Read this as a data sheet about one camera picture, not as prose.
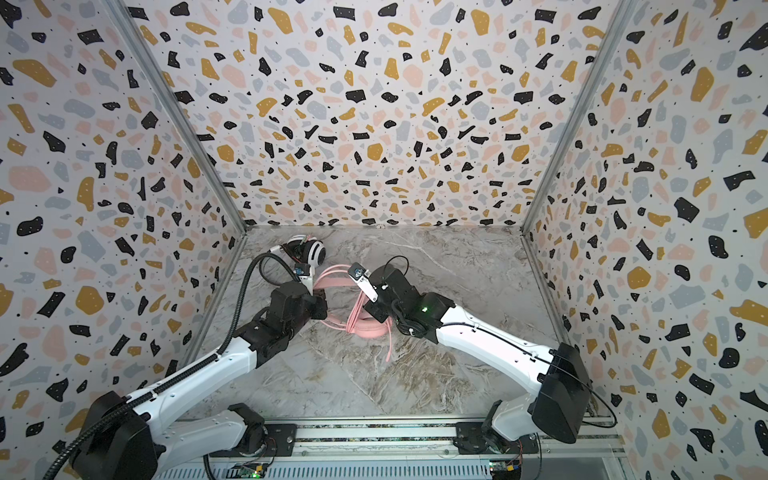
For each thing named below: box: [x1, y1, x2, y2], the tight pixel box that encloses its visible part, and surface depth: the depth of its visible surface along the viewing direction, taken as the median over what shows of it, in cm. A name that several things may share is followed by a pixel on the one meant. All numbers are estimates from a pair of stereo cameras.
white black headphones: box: [270, 235, 326, 267], surface depth 105 cm
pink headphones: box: [314, 264, 392, 338], surface depth 79 cm
